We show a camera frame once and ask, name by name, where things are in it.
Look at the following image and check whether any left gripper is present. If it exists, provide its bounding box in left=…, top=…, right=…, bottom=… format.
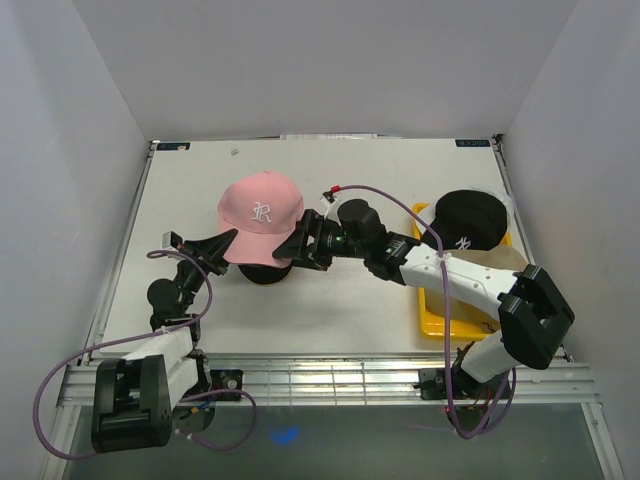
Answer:
left=173, top=229, right=240, bottom=313

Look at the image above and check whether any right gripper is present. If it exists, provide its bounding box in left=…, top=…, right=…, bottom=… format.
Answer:
left=272, top=210, right=367, bottom=272

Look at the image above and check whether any pink baseball cap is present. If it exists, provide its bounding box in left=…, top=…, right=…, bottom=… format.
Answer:
left=217, top=171, right=304, bottom=268

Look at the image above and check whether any black cap gold logo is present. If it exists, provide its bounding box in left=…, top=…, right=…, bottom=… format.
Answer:
left=238, top=265, right=292, bottom=286

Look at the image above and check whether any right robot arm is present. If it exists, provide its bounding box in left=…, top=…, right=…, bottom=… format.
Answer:
left=273, top=199, right=575, bottom=397

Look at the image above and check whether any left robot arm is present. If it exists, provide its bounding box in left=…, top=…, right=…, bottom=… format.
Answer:
left=91, top=229, right=240, bottom=454

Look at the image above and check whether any yellow plastic tray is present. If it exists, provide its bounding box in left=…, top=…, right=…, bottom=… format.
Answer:
left=413, top=203, right=511, bottom=342

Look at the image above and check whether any black cap white logo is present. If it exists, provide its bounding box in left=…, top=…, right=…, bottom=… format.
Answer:
left=419, top=190, right=508, bottom=251

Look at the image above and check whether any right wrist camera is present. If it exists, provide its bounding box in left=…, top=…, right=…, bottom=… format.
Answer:
left=320, top=185, right=342, bottom=218

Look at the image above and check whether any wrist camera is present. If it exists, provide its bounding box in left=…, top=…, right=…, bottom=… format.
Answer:
left=320, top=185, right=342, bottom=218
left=161, top=231, right=183, bottom=250

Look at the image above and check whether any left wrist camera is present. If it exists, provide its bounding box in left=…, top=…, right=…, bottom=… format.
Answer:
left=161, top=231, right=183, bottom=250

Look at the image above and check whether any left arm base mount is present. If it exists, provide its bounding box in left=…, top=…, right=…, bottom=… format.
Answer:
left=210, top=369, right=244, bottom=402

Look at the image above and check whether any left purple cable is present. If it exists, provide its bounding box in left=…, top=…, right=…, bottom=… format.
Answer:
left=32, top=248, right=259, bottom=459

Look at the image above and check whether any aluminium front rail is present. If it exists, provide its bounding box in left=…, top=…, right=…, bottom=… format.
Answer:
left=57, top=357, right=601, bottom=409

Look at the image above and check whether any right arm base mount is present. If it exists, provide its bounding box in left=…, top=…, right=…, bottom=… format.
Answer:
left=413, top=368, right=480, bottom=400

